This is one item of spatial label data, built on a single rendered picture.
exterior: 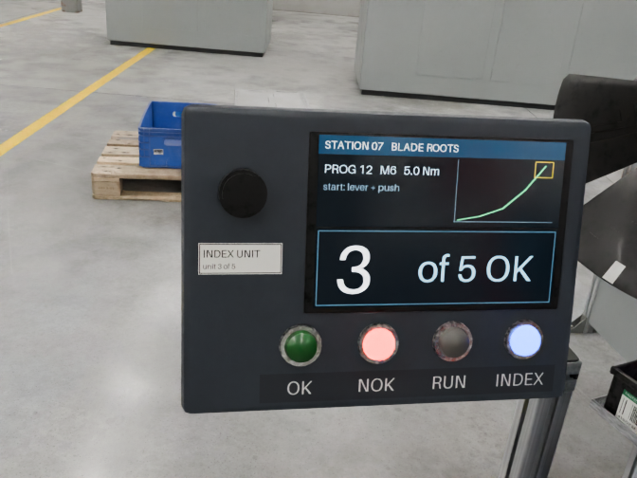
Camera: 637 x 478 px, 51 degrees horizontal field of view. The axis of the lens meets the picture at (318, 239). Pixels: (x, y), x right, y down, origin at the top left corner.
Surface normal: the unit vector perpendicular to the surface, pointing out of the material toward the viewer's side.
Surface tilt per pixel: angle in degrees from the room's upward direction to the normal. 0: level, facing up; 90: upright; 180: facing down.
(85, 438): 0
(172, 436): 0
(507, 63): 90
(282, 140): 75
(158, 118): 89
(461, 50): 90
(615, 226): 58
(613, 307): 90
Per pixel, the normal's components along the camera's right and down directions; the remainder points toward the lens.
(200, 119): 0.18, 0.17
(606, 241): -0.49, -0.25
